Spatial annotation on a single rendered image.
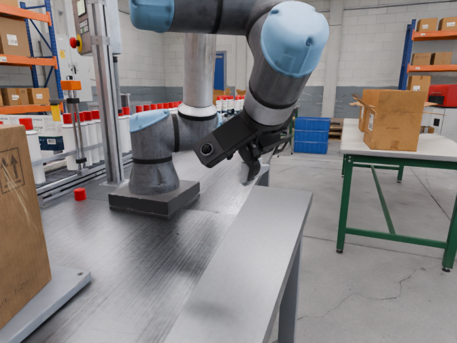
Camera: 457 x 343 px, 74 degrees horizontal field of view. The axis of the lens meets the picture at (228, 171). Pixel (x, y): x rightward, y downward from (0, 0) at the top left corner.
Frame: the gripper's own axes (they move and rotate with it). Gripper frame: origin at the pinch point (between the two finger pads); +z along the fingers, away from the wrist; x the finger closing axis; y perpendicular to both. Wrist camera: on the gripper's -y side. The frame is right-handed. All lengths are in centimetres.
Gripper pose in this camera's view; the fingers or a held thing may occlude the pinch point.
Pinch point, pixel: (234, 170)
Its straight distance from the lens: 64.1
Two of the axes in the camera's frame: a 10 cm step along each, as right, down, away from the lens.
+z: -1.4, 4.5, 8.8
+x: -4.7, -8.2, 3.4
